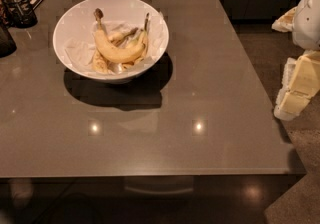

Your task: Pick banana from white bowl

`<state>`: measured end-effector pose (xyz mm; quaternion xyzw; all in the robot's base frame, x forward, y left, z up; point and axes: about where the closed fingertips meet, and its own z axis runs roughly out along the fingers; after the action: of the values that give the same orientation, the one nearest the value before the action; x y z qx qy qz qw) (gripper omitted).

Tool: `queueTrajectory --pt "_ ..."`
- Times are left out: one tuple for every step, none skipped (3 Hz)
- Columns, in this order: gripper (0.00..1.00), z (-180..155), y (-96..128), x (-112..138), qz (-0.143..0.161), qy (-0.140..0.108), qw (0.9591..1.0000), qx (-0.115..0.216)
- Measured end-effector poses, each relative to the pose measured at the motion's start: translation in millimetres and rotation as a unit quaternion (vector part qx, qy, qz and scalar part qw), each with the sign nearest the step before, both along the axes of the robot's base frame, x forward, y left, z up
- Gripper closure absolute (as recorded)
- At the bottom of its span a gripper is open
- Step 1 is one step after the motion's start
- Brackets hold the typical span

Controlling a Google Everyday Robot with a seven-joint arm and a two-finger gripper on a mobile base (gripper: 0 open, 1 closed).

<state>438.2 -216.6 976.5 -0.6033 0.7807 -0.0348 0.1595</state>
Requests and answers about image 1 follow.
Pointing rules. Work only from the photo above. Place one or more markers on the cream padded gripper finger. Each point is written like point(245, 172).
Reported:
point(300, 83)

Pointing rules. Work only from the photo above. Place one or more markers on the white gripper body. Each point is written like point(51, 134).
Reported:
point(308, 18)

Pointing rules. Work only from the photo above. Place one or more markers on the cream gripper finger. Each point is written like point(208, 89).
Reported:
point(285, 22)

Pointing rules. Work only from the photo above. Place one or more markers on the large yellow banana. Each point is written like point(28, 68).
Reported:
point(109, 50)

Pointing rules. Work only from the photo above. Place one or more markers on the banana at bowl right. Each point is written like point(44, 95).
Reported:
point(142, 37)

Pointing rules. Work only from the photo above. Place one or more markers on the white ceramic bowl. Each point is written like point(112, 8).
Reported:
point(79, 22)

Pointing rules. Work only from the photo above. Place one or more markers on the small banana left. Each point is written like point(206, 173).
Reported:
point(98, 63)

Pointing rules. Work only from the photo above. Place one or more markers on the white paper in bowl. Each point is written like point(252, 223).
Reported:
point(81, 53)

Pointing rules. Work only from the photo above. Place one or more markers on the dark object at left edge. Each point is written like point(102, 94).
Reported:
point(7, 44)

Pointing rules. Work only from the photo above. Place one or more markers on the black wire mesh cup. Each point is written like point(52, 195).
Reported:
point(29, 18)

